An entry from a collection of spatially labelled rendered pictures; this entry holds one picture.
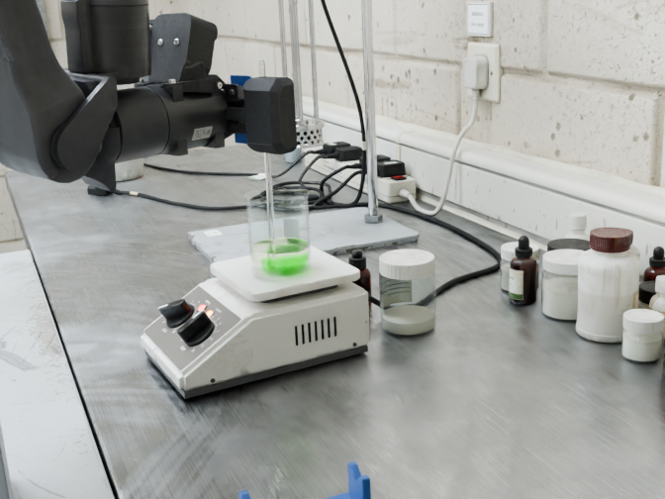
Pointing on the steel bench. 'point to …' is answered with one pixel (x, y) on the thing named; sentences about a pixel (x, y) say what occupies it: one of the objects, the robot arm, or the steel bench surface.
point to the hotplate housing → (272, 337)
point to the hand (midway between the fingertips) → (253, 104)
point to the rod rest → (357, 487)
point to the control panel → (172, 344)
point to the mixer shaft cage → (307, 129)
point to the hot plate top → (237, 269)
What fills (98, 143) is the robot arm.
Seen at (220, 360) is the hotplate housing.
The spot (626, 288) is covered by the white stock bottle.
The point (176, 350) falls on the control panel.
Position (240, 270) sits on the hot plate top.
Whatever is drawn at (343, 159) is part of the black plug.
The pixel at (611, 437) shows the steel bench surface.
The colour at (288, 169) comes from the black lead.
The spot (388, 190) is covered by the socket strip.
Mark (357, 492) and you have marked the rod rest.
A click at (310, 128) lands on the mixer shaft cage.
